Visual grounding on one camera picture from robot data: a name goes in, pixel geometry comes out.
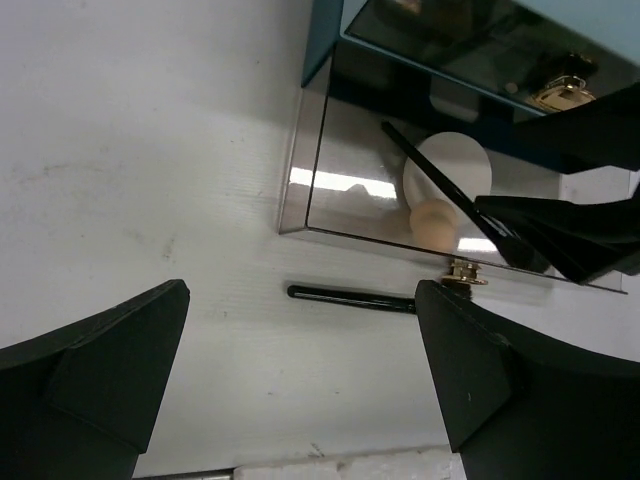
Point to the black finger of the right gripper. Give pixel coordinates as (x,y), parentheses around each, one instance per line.
(582,241)
(604,132)

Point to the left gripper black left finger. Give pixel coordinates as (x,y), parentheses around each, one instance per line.
(81,402)

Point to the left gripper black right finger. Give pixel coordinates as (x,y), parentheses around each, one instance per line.
(518,404)

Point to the black fan makeup brush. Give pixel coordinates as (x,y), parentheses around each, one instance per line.
(514,250)

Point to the clear acrylic drawer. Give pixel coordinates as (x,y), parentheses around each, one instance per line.
(349,184)
(497,47)

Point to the white round powder puff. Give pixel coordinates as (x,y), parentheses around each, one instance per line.
(460,157)

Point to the beige makeup sponge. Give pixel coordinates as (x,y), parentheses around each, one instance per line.
(434,225)

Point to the thin black makeup brush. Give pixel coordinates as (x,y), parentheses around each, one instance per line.
(362,300)

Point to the teal drawer organizer box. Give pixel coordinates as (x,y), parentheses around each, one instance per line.
(613,25)

